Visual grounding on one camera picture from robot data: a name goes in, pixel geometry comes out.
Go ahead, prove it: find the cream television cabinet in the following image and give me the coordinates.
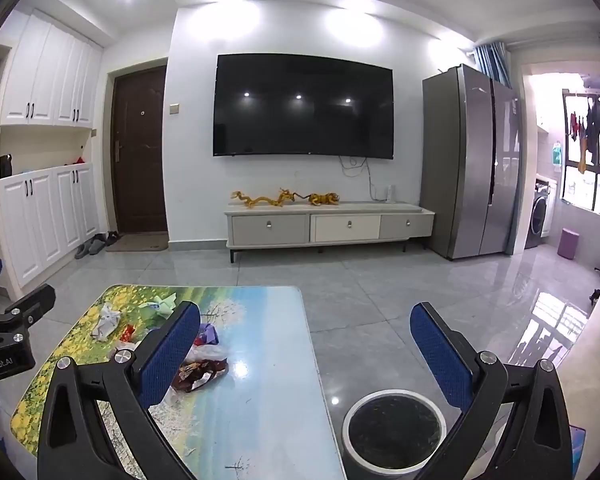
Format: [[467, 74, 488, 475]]
[[223, 201, 436, 264]]

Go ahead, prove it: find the green white wrapper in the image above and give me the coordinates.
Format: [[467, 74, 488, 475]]
[[144, 294, 179, 319]]

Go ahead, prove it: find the white television cable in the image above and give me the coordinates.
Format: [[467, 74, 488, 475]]
[[340, 156, 388, 201]]

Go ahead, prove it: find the clear plastic bag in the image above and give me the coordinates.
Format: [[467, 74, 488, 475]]
[[185, 342, 229, 366]]

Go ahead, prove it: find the purple plastic bag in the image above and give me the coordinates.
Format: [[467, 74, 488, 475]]
[[195, 322, 222, 347]]

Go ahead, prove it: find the black wall television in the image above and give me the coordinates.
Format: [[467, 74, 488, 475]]
[[212, 53, 395, 160]]

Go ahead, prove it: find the white round trash bin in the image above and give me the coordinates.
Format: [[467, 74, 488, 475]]
[[341, 389, 448, 472]]

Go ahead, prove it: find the cream curved counter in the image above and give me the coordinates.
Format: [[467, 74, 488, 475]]
[[555, 290, 600, 480]]

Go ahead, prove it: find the landscape printed table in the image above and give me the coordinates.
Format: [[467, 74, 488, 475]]
[[10, 285, 348, 480]]

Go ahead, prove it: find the dark brown door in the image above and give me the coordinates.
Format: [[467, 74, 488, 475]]
[[111, 66, 170, 235]]

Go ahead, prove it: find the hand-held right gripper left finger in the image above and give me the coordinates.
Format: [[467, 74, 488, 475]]
[[37, 301, 202, 480]]

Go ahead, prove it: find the white wall cabinet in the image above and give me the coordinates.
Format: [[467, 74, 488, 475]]
[[0, 8, 105, 301]]

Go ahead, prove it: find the white paper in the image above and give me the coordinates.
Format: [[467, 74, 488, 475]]
[[91, 304, 124, 341]]

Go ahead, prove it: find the silver double-door fridge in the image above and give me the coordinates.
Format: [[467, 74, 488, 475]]
[[420, 63, 524, 261]]

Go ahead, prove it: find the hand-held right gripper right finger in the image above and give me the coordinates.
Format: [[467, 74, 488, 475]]
[[410, 302, 573, 480]]

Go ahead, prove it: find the brown doormat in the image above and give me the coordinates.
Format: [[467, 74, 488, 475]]
[[105, 232, 170, 253]]

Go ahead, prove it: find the balcony window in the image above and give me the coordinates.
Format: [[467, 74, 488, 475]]
[[560, 77, 600, 222]]

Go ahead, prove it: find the grey washing machine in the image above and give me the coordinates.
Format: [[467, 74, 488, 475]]
[[525, 180, 556, 250]]

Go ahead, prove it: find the purple stool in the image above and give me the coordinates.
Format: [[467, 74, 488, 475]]
[[557, 228, 581, 260]]

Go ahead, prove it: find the hanging dark jacket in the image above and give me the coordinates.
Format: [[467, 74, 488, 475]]
[[580, 97, 600, 166]]

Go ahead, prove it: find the golden dragon figurine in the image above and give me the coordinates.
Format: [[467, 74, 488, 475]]
[[231, 189, 309, 210]]

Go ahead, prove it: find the brown snack wrapper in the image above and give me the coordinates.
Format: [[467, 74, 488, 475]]
[[172, 359, 229, 394]]

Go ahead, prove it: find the blue curtain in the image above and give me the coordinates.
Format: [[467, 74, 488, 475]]
[[472, 42, 511, 86]]

